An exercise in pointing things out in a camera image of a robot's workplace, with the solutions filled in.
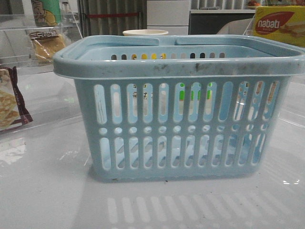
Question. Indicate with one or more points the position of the brown cracker snack package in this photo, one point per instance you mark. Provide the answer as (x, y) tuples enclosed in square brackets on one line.
[(13, 112)]

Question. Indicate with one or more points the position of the white cabinet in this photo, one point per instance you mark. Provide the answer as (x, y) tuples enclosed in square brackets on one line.
[(169, 15)]

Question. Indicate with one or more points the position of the clear acrylic display shelf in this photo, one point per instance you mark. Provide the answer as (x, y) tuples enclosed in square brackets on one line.
[(15, 45)]

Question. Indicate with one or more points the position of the green yellow cartoon snack bag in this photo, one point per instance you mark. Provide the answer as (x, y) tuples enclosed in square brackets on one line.
[(47, 13)]

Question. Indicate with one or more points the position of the cream paper cup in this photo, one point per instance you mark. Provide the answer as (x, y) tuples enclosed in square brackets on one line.
[(145, 32)]

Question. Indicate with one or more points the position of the packaged bread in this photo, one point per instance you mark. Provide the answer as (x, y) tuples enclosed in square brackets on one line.
[(46, 43)]

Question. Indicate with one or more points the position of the clear acrylic stand right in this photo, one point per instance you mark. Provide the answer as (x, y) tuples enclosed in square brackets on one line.
[(249, 26)]

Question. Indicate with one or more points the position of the yellow nabati wafer box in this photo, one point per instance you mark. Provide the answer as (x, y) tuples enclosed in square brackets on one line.
[(283, 24)]

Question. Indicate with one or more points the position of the light blue plastic basket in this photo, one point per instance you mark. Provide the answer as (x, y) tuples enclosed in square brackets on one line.
[(162, 107)]

